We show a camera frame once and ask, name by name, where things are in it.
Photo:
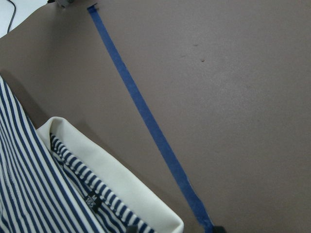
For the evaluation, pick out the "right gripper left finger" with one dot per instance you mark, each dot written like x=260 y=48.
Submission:
x=132 y=229

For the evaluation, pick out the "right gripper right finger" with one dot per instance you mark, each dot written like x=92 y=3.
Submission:
x=218 y=229

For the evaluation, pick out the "navy white striped polo shirt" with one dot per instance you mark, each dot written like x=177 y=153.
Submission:
x=55 y=180

